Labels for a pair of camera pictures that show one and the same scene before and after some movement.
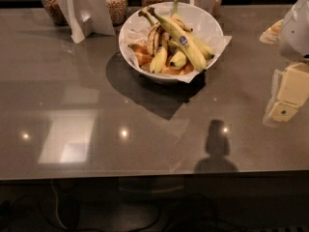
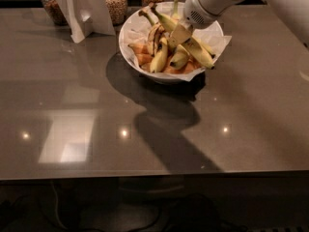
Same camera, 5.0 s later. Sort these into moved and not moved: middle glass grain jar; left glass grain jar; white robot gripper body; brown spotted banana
Moved: white robot gripper body
Not moved: left glass grain jar; brown spotted banana; middle glass grain jar
